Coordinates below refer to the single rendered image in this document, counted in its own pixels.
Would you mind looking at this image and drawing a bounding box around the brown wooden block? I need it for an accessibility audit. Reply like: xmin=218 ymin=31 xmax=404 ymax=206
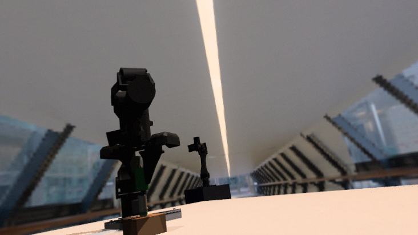
xmin=122 ymin=213 xmax=167 ymax=235

